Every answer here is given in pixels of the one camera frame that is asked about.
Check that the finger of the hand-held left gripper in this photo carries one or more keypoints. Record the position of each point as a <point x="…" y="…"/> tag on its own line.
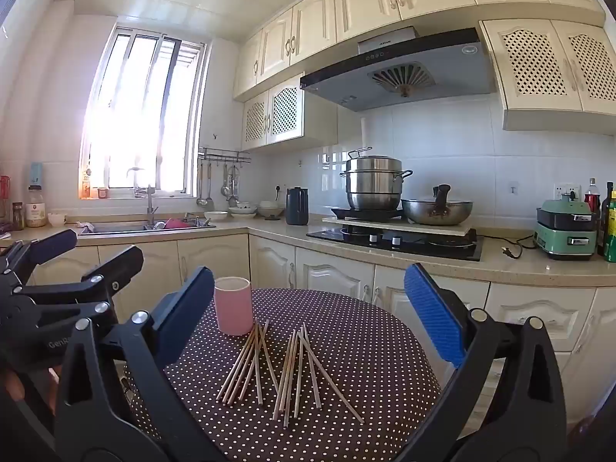
<point x="53" y="245"/>
<point x="122" y="264"/>

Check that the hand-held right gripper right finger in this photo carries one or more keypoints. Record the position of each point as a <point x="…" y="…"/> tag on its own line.
<point x="430" y="313"/>

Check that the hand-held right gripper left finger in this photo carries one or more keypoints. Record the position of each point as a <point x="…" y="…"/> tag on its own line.
<point x="190" y="310"/>

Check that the pink cup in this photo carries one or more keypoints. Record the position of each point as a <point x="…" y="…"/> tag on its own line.
<point x="233" y="308"/>

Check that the bunch of wooden chopsticks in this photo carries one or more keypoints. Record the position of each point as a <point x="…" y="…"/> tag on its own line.
<point x="288" y="370"/>

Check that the person's left hand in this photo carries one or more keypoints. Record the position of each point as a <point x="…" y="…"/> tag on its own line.
<point x="14" y="385"/>

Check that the small white cup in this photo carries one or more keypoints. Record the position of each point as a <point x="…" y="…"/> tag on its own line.
<point x="56" y="220"/>

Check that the glass jar with white label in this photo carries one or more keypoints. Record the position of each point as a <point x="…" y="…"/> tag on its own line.
<point x="36" y="211"/>

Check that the crumpled cloth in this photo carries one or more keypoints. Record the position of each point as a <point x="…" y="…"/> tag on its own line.
<point x="85" y="226"/>

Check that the steel kitchen sink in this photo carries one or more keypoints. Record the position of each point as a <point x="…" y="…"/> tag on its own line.
<point x="115" y="227"/>

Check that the small dark spice jar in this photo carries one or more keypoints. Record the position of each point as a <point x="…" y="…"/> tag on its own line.
<point x="18" y="216"/>

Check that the steel sink faucet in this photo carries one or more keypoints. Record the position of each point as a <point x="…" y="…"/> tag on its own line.
<point x="151" y="207"/>

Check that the black glass gas stove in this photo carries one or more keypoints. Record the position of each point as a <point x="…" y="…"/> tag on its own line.
<point x="433" y="248"/>

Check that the orange bottle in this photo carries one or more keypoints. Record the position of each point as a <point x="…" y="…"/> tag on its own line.
<point x="85" y="187"/>

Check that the pink dish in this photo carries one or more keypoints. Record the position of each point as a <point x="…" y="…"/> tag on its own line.
<point x="177" y="224"/>

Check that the small red cup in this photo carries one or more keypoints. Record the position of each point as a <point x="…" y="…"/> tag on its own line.
<point x="103" y="193"/>

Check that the beige stone slab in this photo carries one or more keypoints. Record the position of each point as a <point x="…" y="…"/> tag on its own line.
<point x="433" y="230"/>

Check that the beige stone countertop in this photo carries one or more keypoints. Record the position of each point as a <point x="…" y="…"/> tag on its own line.
<point x="510" y="267"/>

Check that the white bowl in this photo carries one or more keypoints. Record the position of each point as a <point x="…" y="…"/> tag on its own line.
<point x="215" y="215"/>

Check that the steel wok with lid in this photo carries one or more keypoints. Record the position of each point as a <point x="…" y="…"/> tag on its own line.
<point x="433" y="214"/>

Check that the steel ladle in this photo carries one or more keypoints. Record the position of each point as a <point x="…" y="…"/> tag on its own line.
<point x="202" y="200"/>

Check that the steel spatula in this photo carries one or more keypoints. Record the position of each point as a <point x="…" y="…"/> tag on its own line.
<point x="210" y="197"/>

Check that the cream lower kitchen cabinets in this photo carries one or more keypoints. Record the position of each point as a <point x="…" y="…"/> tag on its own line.
<point x="327" y="269"/>

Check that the white bowls on counter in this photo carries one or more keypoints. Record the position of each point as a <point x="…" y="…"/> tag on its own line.
<point x="242" y="210"/>

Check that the small hanging steel utensil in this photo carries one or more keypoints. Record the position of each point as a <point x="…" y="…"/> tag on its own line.
<point x="225" y="190"/>
<point x="234" y="197"/>

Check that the stacked white bowls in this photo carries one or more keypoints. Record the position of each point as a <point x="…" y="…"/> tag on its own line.
<point x="270" y="210"/>

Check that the stainless steel steamer pot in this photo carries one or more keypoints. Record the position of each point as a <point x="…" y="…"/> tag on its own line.
<point x="373" y="187"/>

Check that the dark blue kettle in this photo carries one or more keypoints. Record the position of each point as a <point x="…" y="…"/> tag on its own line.
<point x="296" y="207"/>

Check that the green multi cooker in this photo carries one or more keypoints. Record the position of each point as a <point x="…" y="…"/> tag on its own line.
<point x="563" y="236"/>

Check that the kitchen window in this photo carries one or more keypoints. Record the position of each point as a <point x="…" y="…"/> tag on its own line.
<point x="144" y="106"/>

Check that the green yellow oil bottle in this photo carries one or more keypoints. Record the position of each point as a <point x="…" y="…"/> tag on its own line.
<point x="611" y="236"/>

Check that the dark glass bottle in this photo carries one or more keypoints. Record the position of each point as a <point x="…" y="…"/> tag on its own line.
<point x="605" y="221"/>

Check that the cream lattice door cabinet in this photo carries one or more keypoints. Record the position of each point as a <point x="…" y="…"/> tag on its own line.
<point x="284" y="115"/>
<point x="534" y="62"/>

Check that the grey range hood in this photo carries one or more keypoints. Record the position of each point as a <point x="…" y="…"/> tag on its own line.
<point x="346" y="82"/>

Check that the metal wall utensil rail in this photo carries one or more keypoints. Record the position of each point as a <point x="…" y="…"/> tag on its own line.
<point x="224" y="155"/>

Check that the wall socket with black plug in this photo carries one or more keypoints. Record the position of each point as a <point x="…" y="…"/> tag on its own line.
<point x="277" y="187"/>

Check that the white wall socket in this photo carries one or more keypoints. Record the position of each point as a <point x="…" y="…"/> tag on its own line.
<point x="563" y="188"/>

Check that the cream upper wall cabinets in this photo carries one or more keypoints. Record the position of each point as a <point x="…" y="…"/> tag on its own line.
<point x="365" y="0"/>

